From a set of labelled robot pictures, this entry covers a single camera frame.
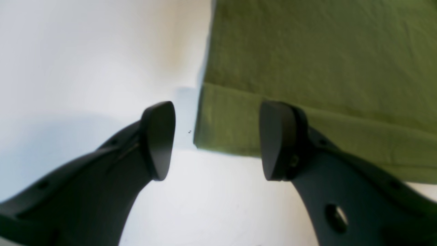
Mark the olive green T-shirt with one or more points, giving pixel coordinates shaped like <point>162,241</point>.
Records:
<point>364,72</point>

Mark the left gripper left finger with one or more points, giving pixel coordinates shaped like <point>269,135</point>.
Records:
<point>86,202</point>

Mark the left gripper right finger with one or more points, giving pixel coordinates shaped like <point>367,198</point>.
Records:
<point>350,201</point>

